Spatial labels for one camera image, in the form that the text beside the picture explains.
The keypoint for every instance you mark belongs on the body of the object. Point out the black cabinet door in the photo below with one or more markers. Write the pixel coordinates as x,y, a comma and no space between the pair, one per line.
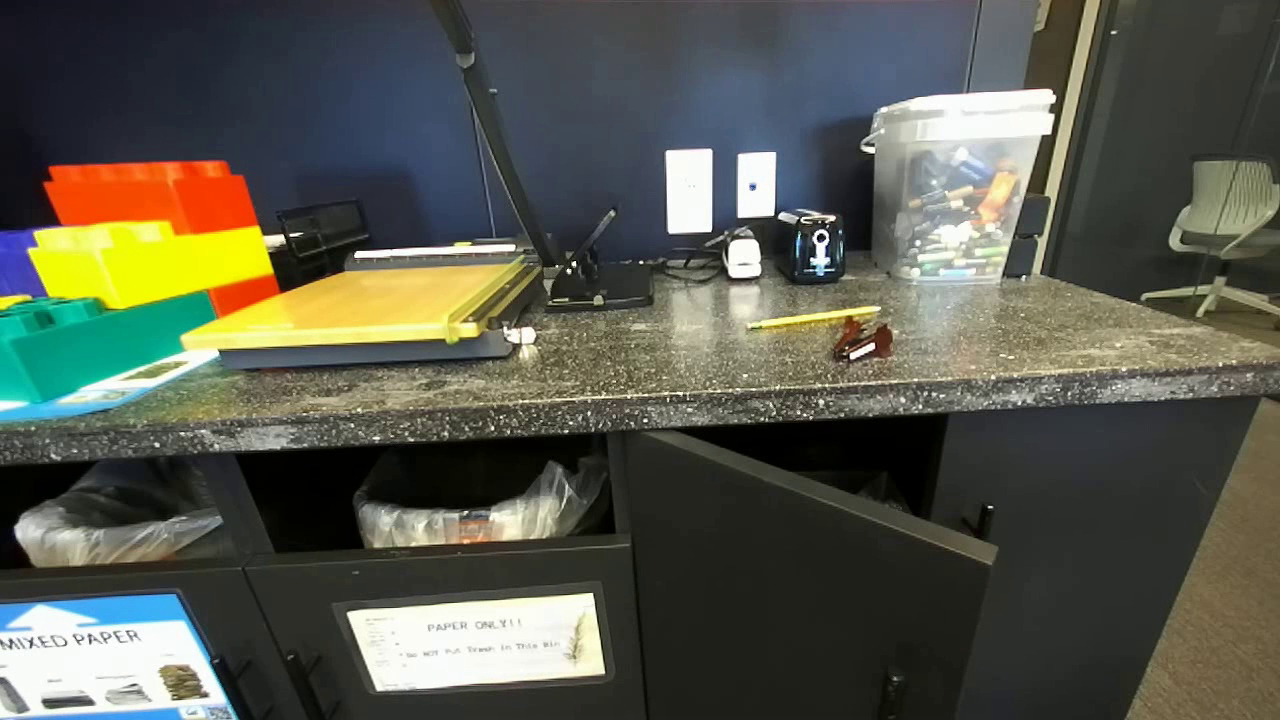
780,600
1110,560

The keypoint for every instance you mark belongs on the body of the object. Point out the black door with paper sign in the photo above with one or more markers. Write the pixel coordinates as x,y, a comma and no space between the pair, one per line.
450,570

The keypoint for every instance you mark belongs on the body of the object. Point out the black door with blue sign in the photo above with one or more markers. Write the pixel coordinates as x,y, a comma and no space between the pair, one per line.
120,580

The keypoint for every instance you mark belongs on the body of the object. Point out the white stapler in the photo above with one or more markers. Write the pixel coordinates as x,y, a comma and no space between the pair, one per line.
742,256

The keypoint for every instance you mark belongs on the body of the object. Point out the yellow pencil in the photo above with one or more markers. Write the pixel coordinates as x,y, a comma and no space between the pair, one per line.
815,318

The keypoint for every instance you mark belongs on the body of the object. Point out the black electric pencil sharpener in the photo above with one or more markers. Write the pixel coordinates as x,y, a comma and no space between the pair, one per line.
810,248

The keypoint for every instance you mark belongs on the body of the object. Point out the clear bin bag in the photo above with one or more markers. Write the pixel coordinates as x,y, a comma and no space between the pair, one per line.
480,515
120,525
870,490

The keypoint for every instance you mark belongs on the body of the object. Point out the dark red staple remover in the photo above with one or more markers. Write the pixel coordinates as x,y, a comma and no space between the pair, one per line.
865,344

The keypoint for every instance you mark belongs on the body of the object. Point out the paper cutter with wooden board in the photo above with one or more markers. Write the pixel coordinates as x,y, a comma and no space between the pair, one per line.
370,305

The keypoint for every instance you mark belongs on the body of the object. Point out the white paper sign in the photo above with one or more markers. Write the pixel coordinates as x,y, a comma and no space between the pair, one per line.
475,640

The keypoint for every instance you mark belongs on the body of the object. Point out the heap of batteries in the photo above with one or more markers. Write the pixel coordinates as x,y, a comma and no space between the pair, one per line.
950,235

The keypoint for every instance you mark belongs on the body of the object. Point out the black mesh desk tray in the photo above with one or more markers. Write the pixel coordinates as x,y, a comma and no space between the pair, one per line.
320,232

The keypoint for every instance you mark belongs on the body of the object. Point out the clear plastic bucket with lid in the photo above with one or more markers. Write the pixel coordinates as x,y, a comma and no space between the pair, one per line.
960,130

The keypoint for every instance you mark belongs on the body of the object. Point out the black box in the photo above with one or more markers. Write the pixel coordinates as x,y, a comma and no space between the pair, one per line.
1028,235

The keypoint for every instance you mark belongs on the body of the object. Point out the orange large building block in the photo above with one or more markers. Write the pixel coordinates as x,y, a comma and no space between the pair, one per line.
190,198

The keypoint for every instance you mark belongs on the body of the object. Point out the yellow large building block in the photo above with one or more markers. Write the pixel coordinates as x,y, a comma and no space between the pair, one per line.
150,262

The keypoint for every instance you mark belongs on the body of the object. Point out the blue printed sheet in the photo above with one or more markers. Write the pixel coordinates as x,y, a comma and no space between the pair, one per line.
120,385

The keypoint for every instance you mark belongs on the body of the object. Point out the green large building block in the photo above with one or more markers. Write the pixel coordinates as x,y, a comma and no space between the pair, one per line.
90,345

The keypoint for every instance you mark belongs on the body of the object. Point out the white office chair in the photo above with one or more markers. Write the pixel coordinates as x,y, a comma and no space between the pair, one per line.
1225,215

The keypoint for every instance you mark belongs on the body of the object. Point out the blue recycling sign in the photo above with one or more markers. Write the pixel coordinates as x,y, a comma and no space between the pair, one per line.
100,655

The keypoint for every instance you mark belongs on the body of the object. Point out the blue large building block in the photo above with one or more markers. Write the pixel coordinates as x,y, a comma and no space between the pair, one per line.
18,262

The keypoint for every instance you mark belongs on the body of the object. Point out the white wall socket plate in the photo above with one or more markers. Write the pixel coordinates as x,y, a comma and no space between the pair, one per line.
689,190

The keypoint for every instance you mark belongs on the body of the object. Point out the white wall switch plate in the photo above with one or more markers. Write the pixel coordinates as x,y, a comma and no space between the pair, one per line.
756,184

